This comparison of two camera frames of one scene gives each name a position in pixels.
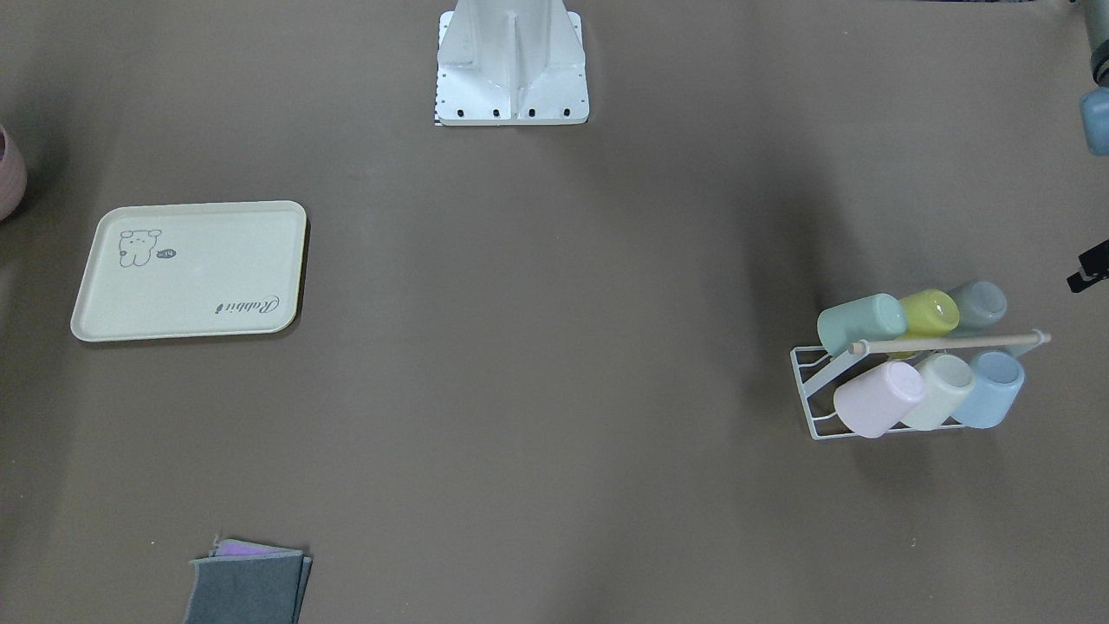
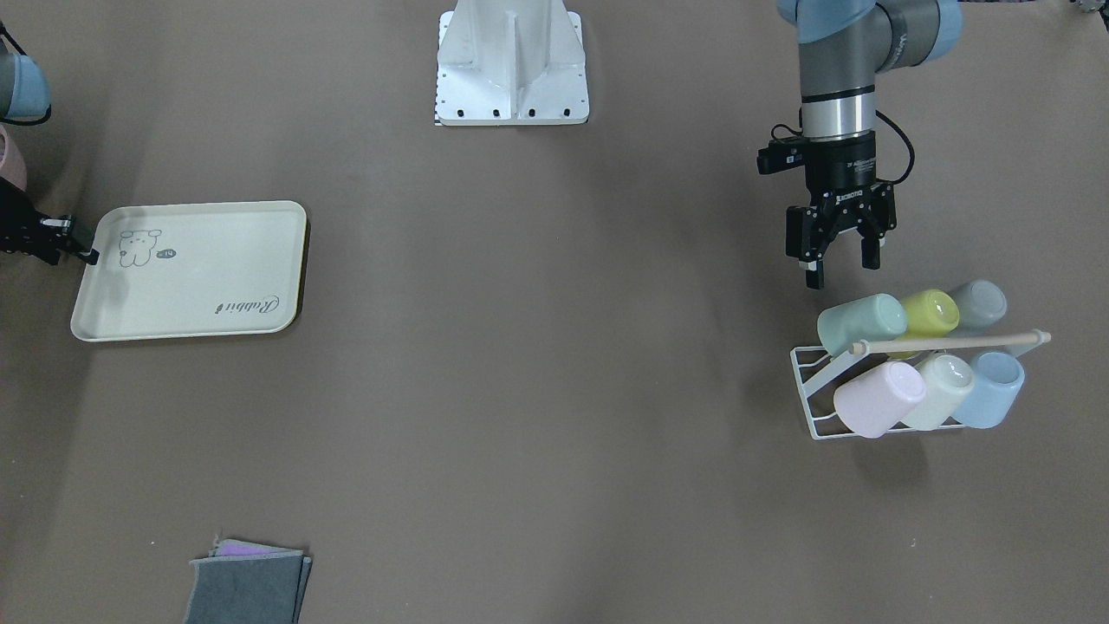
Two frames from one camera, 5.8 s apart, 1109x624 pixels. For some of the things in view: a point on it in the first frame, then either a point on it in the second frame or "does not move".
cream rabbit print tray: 194,269 does not move
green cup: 878,316 does not move
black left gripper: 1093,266 → 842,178
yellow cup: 930,314 does not move
